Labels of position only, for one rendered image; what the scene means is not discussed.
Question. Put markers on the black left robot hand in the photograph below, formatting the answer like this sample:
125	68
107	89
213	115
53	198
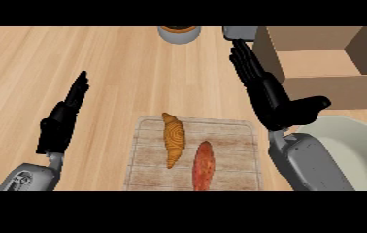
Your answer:
57	126

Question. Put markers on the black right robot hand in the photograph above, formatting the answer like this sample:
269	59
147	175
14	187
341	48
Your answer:
274	102

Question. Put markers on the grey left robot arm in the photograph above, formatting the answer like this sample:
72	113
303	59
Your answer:
32	174

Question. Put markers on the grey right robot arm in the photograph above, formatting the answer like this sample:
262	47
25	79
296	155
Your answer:
305	162

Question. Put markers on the brown cardboard box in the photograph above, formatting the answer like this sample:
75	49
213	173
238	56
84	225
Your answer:
316	67

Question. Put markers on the pale wooden cutting board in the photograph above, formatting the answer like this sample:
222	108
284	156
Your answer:
193	154

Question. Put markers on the red sweet potato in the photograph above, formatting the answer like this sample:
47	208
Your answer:
203	167

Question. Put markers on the pale beige bowl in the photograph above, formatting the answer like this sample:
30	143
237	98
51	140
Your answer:
344	146

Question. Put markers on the orange croissant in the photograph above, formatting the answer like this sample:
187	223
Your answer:
173	139

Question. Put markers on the grey cup with orange rim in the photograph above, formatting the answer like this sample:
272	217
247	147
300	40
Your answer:
178	34

